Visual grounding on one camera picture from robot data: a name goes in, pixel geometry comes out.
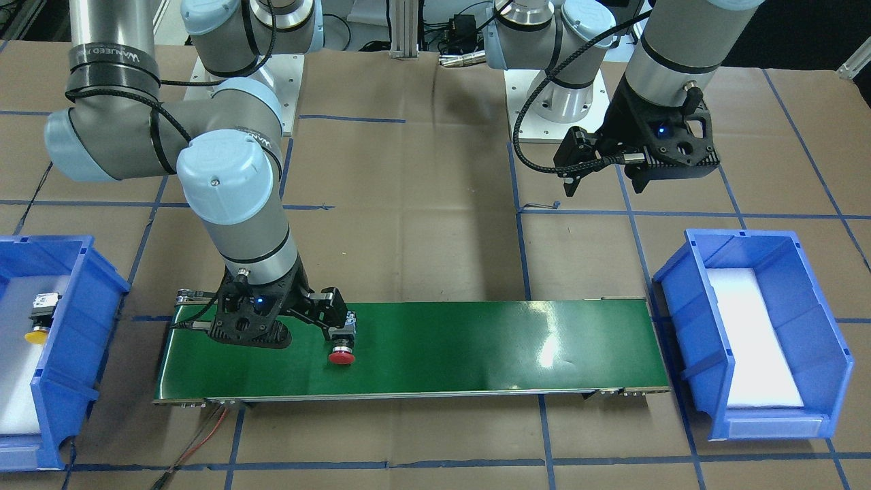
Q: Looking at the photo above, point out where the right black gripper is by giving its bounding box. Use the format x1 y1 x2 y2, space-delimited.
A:
208 263 348 348

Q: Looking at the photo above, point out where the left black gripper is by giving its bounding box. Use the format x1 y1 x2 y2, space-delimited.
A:
596 78 721 193

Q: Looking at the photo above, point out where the red mushroom push button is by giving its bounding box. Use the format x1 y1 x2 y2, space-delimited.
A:
327 310 357 365

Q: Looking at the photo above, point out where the yellow mushroom push button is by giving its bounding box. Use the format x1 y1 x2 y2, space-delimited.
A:
24 291 63 346

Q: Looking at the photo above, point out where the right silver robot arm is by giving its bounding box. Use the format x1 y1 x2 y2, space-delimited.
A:
44 1 355 363

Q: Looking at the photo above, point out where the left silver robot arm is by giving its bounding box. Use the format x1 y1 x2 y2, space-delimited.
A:
482 1 759 197

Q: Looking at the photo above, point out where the green conveyor belt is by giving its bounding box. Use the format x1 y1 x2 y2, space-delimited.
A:
153 298 670 404

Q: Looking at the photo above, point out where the white foam pad bin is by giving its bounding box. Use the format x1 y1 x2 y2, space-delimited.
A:
1 276 69 435
707 269 804 409

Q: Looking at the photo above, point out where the blue bin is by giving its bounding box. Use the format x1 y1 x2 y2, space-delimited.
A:
654 229 853 441
1 235 130 472

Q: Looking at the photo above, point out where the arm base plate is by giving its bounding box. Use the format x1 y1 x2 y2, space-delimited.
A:
504 69 610 143
183 54 305 137

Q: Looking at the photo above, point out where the aluminium frame post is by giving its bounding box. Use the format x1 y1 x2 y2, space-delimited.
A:
387 1 423 59

